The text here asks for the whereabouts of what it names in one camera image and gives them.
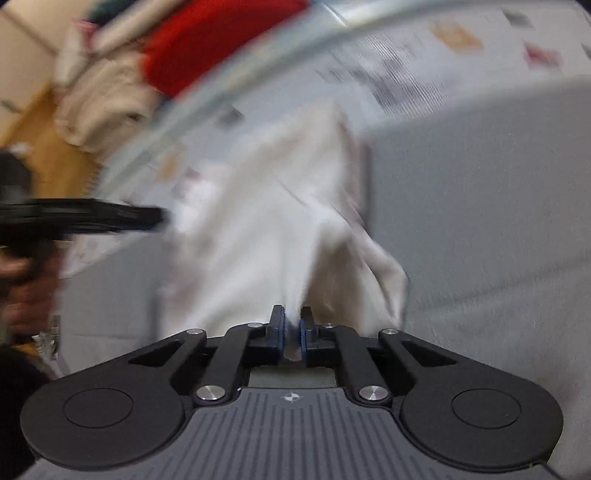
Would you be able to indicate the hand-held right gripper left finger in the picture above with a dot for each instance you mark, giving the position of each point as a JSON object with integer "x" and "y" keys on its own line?
{"x": 279, "y": 337}

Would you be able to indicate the white folded quilt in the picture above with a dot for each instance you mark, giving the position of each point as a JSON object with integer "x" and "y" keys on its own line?
{"x": 124, "y": 32}

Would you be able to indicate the red folded quilt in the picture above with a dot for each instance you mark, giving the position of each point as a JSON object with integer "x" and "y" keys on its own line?
{"x": 207, "y": 46}

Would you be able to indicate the white t-shirt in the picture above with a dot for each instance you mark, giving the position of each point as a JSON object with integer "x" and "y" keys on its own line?
{"x": 258, "y": 207}

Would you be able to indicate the person's left hand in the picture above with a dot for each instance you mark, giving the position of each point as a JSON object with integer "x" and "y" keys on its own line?
{"x": 32, "y": 300}

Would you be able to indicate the printed light blue bed mat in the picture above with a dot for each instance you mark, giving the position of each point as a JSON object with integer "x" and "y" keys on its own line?
{"x": 415, "y": 60}

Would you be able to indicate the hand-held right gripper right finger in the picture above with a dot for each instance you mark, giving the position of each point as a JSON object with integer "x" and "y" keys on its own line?
{"x": 302, "y": 339}

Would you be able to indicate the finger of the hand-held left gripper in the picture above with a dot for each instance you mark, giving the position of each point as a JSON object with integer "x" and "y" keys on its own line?
{"x": 101, "y": 216}

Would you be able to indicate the cream folded blanket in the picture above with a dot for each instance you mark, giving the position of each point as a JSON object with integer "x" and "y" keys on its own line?
{"x": 101, "y": 110}

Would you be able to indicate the wooden headboard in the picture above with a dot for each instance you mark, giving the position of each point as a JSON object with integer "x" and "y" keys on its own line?
{"x": 41, "y": 143}

